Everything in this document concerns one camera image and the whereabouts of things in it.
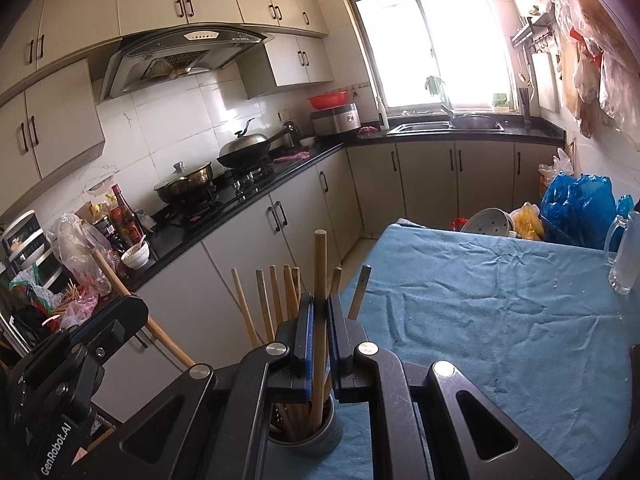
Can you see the white bowl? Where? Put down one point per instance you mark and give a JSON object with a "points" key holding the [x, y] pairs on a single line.
{"points": [[136, 256]]}

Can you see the red plastic basin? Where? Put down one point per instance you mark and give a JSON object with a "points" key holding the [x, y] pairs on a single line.
{"points": [[327, 99]]}

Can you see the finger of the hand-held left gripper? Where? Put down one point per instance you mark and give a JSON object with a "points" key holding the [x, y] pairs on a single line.
{"points": [[131, 317], [97, 342]]}

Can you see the metal wall rack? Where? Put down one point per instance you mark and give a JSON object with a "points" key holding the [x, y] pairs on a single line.
{"points": [[532, 32]]}

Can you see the wooden chopstick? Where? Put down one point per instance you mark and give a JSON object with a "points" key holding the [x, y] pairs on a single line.
{"points": [[320, 270], [245, 305], [290, 295], [296, 285], [336, 280], [110, 272], [277, 295], [360, 290], [265, 305]]}

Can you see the black gas stove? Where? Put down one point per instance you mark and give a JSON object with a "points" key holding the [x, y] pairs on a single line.
{"points": [[240, 180]]}

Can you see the steel rice cooker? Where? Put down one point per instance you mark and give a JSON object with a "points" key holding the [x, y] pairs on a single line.
{"points": [[335, 121]]}

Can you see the black kitchen countertop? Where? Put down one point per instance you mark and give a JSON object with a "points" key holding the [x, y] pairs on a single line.
{"points": [[300, 157]]}

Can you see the black wok with lid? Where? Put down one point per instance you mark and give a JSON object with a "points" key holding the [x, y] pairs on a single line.
{"points": [[247, 147]]}

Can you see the steel pot with glass lid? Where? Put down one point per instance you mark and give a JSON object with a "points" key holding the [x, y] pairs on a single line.
{"points": [[185, 182]]}

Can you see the white perforated steamer tray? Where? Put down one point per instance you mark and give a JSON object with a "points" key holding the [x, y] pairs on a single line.
{"points": [[487, 222]]}

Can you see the dark sauce bottle red label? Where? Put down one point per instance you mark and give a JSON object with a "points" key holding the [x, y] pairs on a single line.
{"points": [[125, 215]]}

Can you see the white cutting board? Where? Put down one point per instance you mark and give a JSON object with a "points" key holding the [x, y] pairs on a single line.
{"points": [[545, 82]]}

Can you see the steel basin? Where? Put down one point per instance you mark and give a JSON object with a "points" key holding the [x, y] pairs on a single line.
{"points": [[472, 121]]}

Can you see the hanging plastic bags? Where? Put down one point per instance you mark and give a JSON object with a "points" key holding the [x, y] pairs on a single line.
{"points": [[600, 60]]}

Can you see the clear plastic bag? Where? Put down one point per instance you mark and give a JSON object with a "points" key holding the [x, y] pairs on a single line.
{"points": [[80, 250]]}

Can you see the kitchen window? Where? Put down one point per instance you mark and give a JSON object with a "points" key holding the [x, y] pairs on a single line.
{"points": [[430, 45]]}

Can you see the steel range hood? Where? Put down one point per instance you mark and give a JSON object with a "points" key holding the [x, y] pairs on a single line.
{"points": [[175, 55]]}

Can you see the white plastic bag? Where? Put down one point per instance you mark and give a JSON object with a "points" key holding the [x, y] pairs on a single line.
{"points": [[557, 165]]}

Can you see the blue plastic bag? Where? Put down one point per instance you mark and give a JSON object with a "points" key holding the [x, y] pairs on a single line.
{"points": [[575, 205]]}

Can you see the clear glass mug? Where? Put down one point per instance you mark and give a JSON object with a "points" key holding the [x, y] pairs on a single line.
{"points": [[627, 260]]}

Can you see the steel faucet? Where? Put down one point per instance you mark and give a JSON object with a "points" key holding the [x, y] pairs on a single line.
{"points": [[448, 110]]}

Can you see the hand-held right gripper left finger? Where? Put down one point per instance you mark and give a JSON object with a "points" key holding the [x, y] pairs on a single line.
{"points": [[306, 350]]}

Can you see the white striped appliance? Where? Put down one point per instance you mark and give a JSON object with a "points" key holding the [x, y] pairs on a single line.
{"points": [[22, 245]]}

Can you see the dark kettle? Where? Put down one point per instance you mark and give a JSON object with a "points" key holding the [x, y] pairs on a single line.
{"points": [[291, 132]]}

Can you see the steel kitchen sink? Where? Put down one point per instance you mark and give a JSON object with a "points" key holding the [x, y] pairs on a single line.
{"points": [[420, 127]]}

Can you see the blue towel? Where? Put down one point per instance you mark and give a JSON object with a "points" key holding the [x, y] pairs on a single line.
{"points": [[475, 310]]}

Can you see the yellow plastic bag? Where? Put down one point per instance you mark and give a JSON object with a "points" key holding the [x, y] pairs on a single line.
{"points": [[527, 220]]}

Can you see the white lower kitchen cabinets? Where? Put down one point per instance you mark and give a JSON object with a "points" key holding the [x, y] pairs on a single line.
{"points": [[425, 185]]}

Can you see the green cloth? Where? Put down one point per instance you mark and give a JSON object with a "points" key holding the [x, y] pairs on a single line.
{"points": [[435, 87]]}

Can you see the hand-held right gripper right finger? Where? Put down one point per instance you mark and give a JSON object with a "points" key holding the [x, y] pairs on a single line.
{"points": [[334, 350]]}

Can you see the grey metal chopstick holder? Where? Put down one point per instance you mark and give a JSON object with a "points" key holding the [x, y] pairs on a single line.
{"points": [[320, 442]]}

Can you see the white bottle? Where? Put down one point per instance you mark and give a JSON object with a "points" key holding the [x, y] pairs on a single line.
{"points": [[383, 117]]}

